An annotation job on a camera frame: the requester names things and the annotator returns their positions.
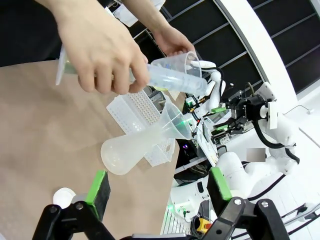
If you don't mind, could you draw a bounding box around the person's left hand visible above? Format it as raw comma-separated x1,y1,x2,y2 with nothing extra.
151,25,196,57

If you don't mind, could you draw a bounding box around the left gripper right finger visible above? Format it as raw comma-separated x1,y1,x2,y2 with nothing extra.
203,166,288,240

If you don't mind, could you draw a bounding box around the yellow red emergency stop button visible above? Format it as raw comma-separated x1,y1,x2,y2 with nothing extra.
196,217,213,232

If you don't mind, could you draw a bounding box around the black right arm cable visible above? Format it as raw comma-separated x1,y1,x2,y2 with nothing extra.
253,119,301,166

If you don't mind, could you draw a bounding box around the translucent plastic funnel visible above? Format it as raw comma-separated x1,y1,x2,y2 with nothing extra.
159,99,192,141

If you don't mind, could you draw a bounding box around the white round cap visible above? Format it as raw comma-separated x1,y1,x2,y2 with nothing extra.
52,187,76,208

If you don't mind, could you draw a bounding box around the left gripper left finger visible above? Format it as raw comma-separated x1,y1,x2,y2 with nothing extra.
32,169,118,240

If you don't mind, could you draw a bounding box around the person's black clothed torso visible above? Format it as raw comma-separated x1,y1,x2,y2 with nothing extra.
0,0,66,67

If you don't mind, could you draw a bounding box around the translucent plastic conical flask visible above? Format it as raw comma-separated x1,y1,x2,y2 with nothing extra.
100,123,171,176

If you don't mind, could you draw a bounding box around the person's right forearm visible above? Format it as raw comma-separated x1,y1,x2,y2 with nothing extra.
42,0,126,26

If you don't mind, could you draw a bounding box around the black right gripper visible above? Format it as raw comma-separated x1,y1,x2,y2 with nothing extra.
211,96,266,133

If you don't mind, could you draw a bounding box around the person's left forearm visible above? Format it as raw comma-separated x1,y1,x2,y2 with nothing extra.
121,0,173,33

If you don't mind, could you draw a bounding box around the person's right hand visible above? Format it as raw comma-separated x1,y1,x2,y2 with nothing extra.
57,14,151,96

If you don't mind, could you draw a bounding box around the clear plastic graduated cylinder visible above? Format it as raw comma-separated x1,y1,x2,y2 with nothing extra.
55,47,209,98

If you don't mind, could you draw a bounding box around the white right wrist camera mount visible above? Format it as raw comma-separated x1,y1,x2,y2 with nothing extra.
267,102,278,130

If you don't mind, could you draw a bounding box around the white perforated plastic basket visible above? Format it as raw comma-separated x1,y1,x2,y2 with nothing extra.
106,89,176,167

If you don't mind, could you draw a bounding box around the clear plastic measuring beaker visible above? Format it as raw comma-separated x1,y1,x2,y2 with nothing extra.
149,51,203,79

